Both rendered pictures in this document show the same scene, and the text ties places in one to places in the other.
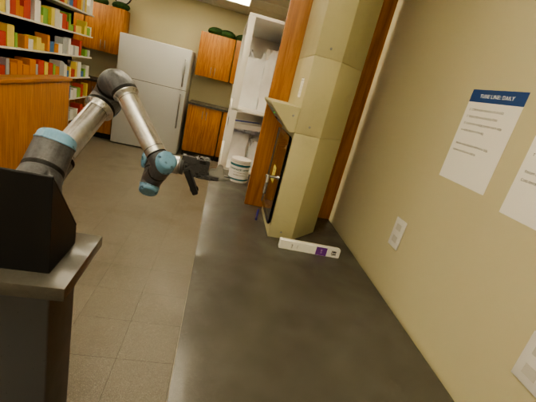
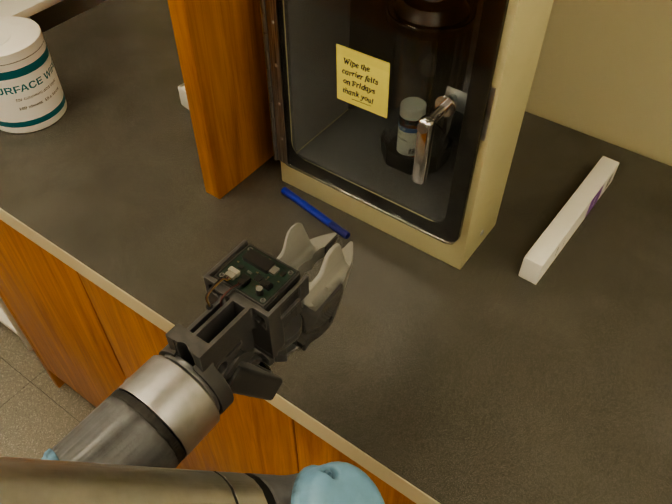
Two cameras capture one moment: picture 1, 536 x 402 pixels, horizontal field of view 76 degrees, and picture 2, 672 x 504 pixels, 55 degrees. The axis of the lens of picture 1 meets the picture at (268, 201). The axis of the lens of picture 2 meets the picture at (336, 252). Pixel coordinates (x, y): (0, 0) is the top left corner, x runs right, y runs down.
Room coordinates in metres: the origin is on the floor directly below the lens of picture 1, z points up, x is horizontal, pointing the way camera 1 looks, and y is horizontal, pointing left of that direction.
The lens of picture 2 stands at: (1.10, 0.49, 1.63)
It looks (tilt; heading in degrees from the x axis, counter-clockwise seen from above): 48 degrees down; 317
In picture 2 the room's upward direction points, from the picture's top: straight up
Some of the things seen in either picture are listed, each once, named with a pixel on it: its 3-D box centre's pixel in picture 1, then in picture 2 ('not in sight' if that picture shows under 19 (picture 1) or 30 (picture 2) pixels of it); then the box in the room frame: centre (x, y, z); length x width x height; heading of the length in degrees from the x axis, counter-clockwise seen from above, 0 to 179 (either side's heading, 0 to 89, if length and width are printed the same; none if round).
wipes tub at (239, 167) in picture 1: (239, 169); (14, 75); (2.17, 0.23, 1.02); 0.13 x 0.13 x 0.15
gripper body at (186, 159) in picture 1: (195, 167); (239, 328); (1.39, 0.33, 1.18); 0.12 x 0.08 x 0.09; 100
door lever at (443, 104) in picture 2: (269, 183); (430, 141); (1.46, 0.01, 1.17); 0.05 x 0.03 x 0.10; 100
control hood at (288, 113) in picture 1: (278, 112); not in sight; (1.56, 0.05, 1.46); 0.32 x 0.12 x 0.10; 11
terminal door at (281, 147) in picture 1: (274, 173); (368, 79); (1.57, 0.00, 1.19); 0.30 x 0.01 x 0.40; 10
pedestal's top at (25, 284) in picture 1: (29, 257); not in sight; (0.87, 0.66, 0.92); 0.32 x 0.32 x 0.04; 12
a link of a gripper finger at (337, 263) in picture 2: (219, 174); (331, 265); (1.39, 0.22, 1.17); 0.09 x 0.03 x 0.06; 97
